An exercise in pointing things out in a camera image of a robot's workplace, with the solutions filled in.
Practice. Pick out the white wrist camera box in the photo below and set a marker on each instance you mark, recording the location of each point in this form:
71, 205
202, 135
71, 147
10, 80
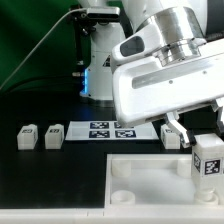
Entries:
141, 44

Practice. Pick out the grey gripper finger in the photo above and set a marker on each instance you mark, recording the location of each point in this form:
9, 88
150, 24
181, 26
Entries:
218, 107
187, 137

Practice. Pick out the white sheet with fiducial tags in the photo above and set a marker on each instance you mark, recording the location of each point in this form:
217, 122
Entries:
108, 130

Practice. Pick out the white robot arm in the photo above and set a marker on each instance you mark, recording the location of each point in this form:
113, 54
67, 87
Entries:
183, 27

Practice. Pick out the white front table edge rail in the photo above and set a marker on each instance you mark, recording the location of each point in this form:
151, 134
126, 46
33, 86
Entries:
100, 216

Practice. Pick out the black camera on stand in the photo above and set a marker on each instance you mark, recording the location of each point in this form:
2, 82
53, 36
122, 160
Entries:
84, 21

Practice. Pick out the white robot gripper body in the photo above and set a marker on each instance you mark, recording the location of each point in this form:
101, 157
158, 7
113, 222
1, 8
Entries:
144, 90

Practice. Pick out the white square table top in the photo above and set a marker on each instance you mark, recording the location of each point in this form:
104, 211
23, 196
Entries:
151, 180

